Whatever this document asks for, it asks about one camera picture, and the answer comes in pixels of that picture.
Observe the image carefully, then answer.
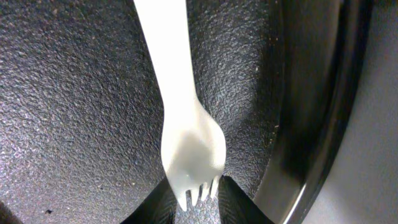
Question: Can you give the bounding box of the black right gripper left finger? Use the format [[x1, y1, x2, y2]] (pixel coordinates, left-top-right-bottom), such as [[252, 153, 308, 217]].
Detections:
[[121, 177, 177, 224]]

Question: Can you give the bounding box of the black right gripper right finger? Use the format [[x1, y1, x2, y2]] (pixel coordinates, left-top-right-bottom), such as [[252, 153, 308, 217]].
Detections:
[[218, 175, 274, 224]]

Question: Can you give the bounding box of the white plastic fork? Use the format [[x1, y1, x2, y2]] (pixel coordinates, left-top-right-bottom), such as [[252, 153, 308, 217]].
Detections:
[[134, 0, 226, 211]]

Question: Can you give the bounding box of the round black tray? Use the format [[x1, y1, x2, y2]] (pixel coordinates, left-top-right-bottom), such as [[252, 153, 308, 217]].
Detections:
[[1, 0, 373, 223]]

